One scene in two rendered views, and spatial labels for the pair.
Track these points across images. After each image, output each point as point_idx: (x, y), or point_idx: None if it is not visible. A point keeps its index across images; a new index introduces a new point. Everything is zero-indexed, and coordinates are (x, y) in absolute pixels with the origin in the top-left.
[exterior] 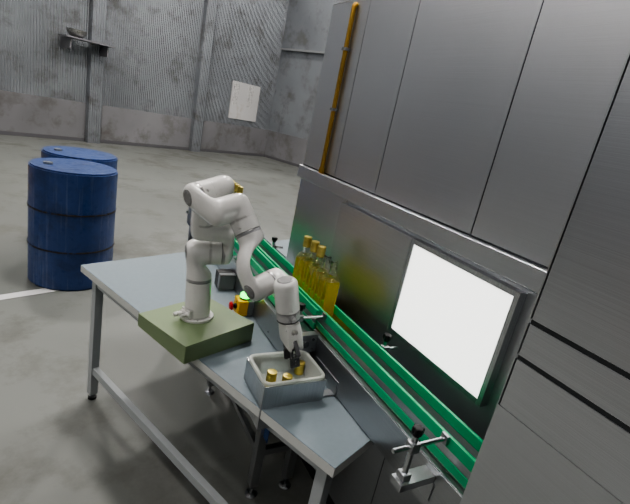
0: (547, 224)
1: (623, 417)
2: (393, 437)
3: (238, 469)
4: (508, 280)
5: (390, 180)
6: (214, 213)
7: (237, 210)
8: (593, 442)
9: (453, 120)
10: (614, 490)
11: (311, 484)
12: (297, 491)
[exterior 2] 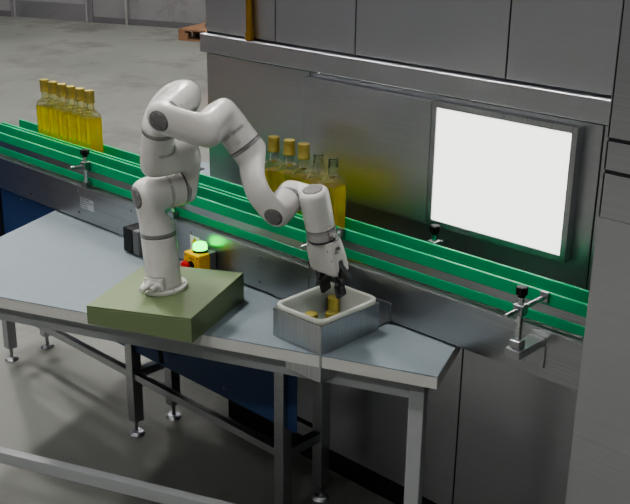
0: (587, 49)
1: None
2: (485, 326)
3: (248, 502)
4: (561, 118)
5: (376, 32)
6: (210, 131)
7: (231, 120)
8: None
9: None
10: None
11: (353, 486)
12: (340, 498)
